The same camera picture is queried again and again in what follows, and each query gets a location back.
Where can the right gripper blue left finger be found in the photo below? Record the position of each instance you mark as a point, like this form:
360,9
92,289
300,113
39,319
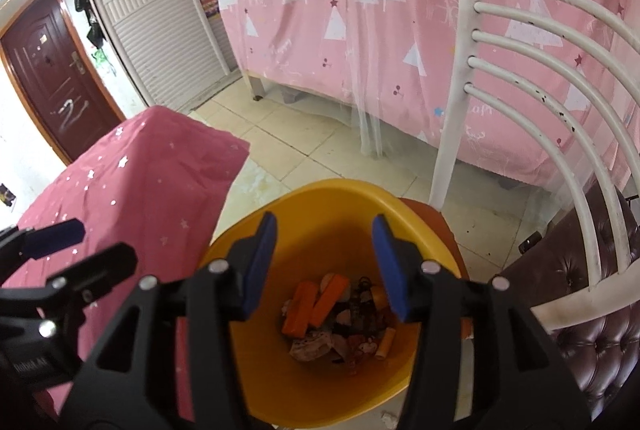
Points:
166,359

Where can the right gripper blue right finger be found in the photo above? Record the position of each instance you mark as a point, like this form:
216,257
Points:
519,378

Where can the white metal chair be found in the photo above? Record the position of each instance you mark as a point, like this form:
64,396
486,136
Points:
517,98

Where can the black bags on hook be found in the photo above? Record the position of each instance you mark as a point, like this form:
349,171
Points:
95,35

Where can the orange box in bin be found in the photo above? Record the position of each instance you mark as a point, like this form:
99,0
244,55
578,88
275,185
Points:
332,291

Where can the pink tree-print bed curtain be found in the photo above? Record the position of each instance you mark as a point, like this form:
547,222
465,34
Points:
392,59

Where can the dark brown tufted sofa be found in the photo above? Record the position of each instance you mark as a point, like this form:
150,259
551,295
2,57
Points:
602,353

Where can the white louvered closet door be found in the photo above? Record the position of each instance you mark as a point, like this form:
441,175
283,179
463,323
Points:
167,48

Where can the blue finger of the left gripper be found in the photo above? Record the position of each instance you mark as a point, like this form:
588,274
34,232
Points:
17,246
93,278

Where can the orange rectangular box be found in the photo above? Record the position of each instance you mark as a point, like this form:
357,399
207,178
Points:
300,309

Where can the dark red entrance door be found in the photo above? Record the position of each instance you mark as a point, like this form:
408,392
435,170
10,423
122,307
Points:
55,80

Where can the yellow plastic trash bin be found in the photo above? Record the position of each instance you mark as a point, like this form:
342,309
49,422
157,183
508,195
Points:
323,345

